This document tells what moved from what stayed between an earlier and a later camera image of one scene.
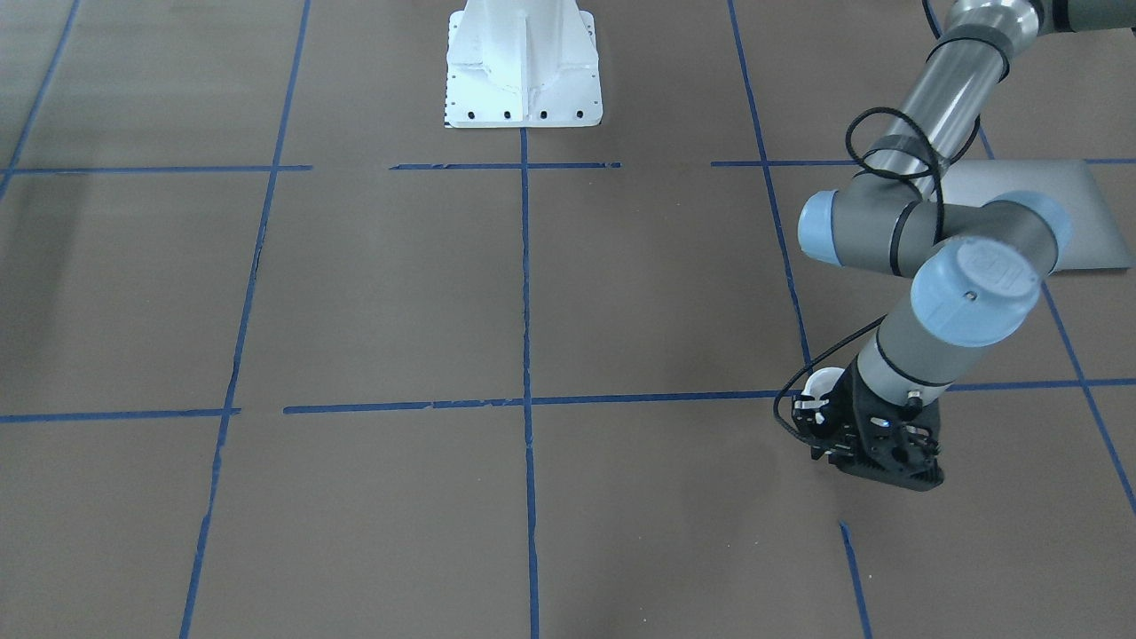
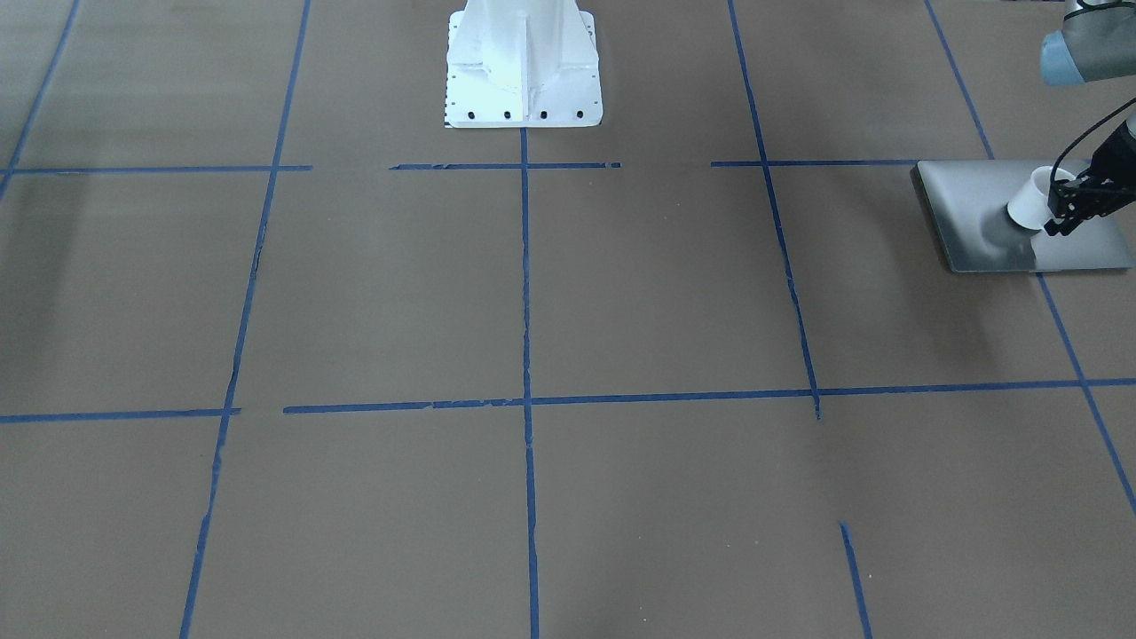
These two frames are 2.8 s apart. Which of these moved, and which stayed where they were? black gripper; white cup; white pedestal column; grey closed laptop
Moved: white cup; black gripper
Stayed: grey closed laptop; white pedestal column
